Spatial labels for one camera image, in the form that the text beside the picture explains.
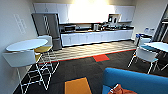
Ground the white folding chair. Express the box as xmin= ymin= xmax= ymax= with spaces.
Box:
xmin=2 ymin=49 xmax=52 ymax=94

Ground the white shell chair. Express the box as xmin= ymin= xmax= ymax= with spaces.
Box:
xmin=36 ymin=34 xmax=55 ymax=48

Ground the blue sofa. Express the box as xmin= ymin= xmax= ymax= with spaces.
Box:
xmin=101 ymin=67 xmax=168 ymax=94

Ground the white wall panel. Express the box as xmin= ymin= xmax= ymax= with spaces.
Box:
xmin=13 ymin=13 xmax=27 ymax=35

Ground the round white table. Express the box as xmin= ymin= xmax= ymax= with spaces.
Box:
xmin=5 ymin=38 xmax=50 ymax=78

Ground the dark coffee machine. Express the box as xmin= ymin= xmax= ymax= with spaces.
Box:
xmin=107 ymin=13 xmax=121 ymax=25

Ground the dark microwave oven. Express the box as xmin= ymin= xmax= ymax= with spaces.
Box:
xmin=63 ymin=24 xmax=77 ymax=34

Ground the white kitchen counter unit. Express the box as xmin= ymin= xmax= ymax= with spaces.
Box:
xmin=60 ymin=27 xmax=135 ymax=48

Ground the steel refrigerator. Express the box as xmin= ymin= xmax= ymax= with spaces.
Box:
xmin=31 ymin=12 xmax=64 ymax=52

